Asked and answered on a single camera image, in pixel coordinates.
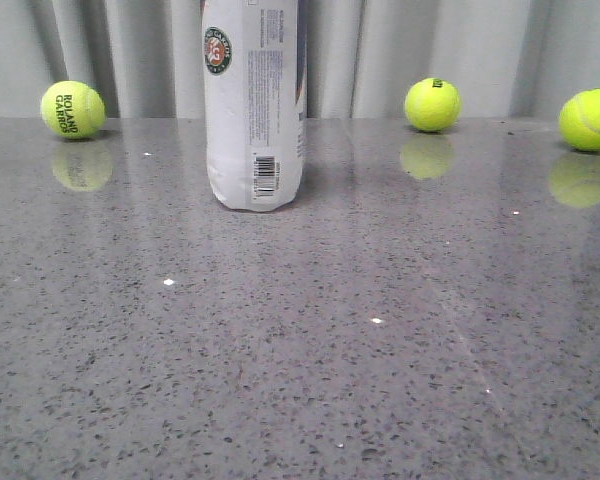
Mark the grey pleated curtain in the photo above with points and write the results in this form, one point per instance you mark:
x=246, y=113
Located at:
x=506, y=58

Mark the white plastic tennis ball can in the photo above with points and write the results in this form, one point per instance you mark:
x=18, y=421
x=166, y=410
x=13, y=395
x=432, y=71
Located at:
x=255, y=76

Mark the Wilson tennis ball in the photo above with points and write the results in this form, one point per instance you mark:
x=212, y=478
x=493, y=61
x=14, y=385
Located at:
x=432, y=104

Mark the Roland Garros tennis ball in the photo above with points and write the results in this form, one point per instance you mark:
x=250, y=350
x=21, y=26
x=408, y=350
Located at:
x=72, y=110

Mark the plain yellow tennis ball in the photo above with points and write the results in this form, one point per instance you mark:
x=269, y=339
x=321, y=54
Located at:
x=579, y=121

